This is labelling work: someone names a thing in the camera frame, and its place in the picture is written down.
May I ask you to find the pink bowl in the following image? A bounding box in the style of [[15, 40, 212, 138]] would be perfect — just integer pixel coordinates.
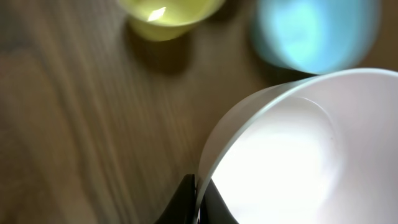
[[195, 68, 397, 223]]

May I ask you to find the light blue bowl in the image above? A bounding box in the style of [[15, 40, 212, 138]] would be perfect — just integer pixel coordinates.
[[251, 0, 381, 75]]

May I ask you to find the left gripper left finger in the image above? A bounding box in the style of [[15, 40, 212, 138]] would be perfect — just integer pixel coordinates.
[[155, 174, 196, 224]]

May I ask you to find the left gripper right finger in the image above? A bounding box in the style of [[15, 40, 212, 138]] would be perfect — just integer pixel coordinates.
[[200, 180, 238, 224]]

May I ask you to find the pale green cup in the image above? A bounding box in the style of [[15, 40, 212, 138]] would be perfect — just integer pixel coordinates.
[[118, 0, 225, 42]]

